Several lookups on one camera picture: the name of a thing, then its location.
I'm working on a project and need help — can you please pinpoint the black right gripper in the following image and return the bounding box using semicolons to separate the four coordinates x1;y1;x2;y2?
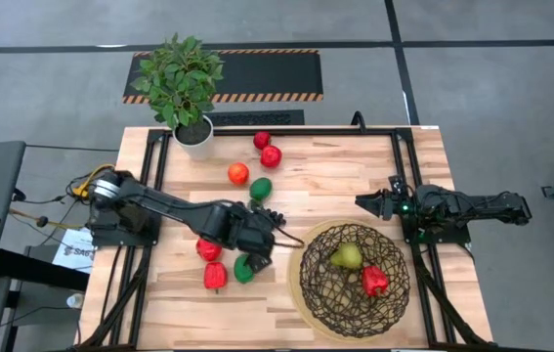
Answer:
354;174;417;221

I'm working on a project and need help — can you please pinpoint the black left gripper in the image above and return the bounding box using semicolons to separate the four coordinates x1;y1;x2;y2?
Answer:
230;207;277;274

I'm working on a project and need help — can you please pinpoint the green lime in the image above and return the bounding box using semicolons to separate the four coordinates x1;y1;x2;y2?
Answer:
233;253;256;285
248;177;274;202

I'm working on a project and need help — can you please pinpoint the red bell pepper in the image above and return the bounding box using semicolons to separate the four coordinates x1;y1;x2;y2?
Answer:
203;261;229;293
195;238;223;263
362;265;390;298

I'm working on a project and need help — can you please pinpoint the black grape bunch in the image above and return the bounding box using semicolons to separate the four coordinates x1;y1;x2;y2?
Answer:
248;198;287;227

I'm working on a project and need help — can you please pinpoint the green pear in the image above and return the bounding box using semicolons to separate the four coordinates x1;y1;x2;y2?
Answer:
329;242;364;271

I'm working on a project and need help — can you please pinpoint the orange fruit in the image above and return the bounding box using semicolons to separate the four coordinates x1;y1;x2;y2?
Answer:
228;162;250;187

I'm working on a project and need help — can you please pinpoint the large red tomato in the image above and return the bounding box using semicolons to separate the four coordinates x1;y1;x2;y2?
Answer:
260;145;283;169

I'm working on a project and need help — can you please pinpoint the small red tomato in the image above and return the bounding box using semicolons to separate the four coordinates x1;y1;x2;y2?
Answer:
252;131;273;151

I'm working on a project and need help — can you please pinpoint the dark brown wicker basket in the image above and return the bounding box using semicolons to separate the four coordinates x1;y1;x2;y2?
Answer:
298;223;411;340

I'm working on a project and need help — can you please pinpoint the round straw placemat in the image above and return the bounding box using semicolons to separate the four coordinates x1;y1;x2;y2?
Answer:
287;218;412;343

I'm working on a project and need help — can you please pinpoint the small black floor grille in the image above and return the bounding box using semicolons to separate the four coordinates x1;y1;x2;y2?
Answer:
206;110;306;127

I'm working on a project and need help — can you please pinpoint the black hazard-striped floor mat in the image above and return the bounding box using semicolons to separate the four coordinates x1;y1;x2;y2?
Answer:
122;48;324;105

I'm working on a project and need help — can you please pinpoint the white printed paper sheet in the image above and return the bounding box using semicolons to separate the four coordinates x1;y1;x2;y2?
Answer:
52;227;97;275

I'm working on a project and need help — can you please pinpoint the clear plastic bottle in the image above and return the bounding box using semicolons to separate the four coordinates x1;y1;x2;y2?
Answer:
64;291;86;310

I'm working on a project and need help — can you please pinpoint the green plant in white pot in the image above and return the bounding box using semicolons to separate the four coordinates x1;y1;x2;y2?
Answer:
129;32;225;160

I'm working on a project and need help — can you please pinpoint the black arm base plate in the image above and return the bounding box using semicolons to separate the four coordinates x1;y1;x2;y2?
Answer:
401;214;472;244
91;214;160;247

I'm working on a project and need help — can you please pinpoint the black cable loop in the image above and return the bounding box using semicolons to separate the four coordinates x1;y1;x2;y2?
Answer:
350;110;368;133

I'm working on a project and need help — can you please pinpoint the black aluminium table frame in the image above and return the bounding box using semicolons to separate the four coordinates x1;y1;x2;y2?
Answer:
78;127;495;351

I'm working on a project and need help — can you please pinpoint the yellow cable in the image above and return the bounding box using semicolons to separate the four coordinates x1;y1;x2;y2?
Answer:
73;163;116;197

